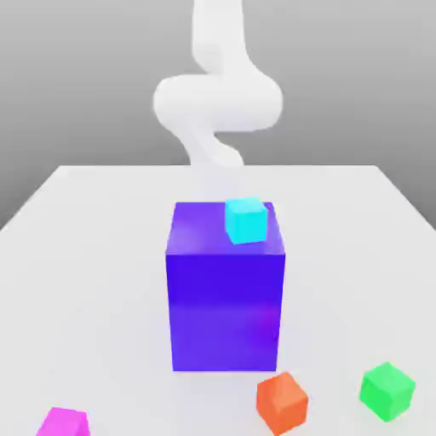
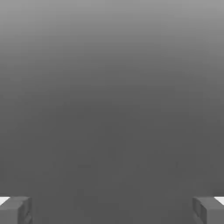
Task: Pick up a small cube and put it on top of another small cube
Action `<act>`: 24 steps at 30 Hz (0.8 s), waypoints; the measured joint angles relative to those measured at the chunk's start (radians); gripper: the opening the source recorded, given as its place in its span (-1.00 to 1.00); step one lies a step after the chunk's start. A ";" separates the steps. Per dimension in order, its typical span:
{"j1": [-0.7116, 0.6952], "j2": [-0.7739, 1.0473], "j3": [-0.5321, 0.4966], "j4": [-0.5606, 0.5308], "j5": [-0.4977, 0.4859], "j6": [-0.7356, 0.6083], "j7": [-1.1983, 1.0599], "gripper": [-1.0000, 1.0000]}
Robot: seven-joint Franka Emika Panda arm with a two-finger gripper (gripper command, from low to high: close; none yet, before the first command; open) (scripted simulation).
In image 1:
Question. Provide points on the small green cube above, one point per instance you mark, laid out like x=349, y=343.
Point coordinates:
x=386, y=391

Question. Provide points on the small cyan cube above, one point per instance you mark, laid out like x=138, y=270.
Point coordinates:
x=246, y=221

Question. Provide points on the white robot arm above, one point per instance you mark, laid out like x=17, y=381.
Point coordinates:
x=218, y=102

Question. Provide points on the small orange cube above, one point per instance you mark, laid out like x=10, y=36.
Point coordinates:
x=281, y=403

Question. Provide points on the small magenta cube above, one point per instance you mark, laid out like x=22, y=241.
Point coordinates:
x=64, y=424

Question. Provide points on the large purple box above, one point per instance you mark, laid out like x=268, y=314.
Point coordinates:
x=224, y=306

